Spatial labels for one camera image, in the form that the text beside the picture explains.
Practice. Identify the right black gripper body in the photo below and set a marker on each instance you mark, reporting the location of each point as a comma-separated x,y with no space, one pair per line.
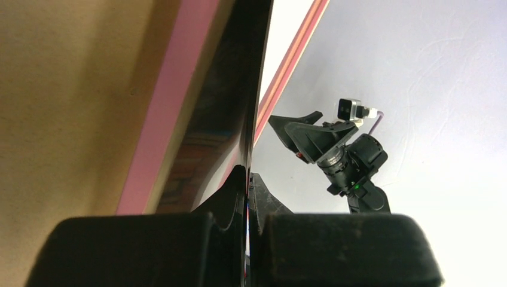
318,144

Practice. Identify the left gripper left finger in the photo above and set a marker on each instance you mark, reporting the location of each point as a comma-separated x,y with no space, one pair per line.
205,247

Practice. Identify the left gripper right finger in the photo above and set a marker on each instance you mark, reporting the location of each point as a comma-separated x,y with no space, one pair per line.
330,249

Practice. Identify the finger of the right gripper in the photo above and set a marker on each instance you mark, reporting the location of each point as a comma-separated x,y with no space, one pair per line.
278,123

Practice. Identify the cat photo print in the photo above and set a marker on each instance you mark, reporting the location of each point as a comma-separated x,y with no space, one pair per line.
258,51

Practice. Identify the pink wooden picture frame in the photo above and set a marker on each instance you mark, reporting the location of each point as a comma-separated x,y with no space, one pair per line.
192,25

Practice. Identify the brown cardboard backing board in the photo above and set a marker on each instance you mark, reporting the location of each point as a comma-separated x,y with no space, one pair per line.
76,81

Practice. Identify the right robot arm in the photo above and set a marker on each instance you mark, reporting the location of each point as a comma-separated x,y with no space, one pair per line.
349,167

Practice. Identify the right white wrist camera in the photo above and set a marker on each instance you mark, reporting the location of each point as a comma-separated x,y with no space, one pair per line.
353,110

